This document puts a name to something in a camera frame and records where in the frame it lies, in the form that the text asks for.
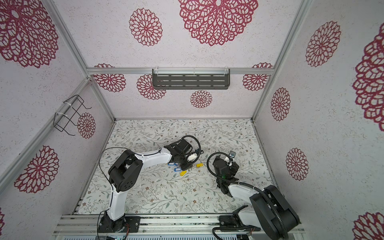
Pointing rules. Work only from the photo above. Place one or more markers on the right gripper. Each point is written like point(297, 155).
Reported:
point(234, 170)

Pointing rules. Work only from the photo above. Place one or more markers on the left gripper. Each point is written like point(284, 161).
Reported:
point(185, 167)

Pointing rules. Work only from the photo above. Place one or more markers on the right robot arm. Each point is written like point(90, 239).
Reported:
point(265, 210)

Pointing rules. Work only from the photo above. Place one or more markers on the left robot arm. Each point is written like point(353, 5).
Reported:
point(124, 173)

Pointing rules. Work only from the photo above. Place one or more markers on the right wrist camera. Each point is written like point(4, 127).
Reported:
point(230, 158)

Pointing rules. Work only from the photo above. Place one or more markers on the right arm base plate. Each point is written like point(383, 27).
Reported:
point(233, 223)

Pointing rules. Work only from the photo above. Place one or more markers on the grey slotted wall shelf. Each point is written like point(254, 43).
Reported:
point(191, 80)

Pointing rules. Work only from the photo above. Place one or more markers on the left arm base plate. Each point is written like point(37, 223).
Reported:
point(121, 225)

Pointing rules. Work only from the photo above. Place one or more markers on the black wire wall basket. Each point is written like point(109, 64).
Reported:
point(63, 119)

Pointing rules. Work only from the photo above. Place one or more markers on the aluminium front rail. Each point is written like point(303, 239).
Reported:
point(150, 224)

